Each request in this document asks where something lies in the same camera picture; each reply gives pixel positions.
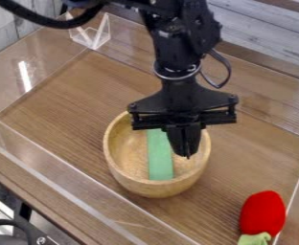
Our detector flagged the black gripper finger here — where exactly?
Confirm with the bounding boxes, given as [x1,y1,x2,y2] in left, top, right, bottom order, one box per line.
[166,125,187,157]
[187,123,202,158]

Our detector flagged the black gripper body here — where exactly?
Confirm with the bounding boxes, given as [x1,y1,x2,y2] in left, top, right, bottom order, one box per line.
[128,77,239,130]

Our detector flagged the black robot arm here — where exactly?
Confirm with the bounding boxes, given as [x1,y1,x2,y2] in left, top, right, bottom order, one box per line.
[0,0,239,157]

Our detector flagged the clear acrylic tray walls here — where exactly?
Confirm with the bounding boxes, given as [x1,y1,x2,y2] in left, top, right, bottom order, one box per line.
[0,14,299,245]

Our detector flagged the brown wooden bowl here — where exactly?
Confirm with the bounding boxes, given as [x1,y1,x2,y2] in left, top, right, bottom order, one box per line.
[104,112,211,198]

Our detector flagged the clear acrylic corner bracket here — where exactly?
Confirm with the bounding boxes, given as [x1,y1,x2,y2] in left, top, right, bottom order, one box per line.
[69,13,111,51]

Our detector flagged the green rectangular block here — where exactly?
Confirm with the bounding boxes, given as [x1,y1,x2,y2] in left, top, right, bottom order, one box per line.
[147,129,174,181]

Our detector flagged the black metal table leg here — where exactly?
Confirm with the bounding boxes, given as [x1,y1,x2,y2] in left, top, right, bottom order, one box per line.
[13,202,61,245]

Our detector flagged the red plush strawberry toy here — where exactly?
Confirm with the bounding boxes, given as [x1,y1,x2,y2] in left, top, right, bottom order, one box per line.
[237,190,286,245]

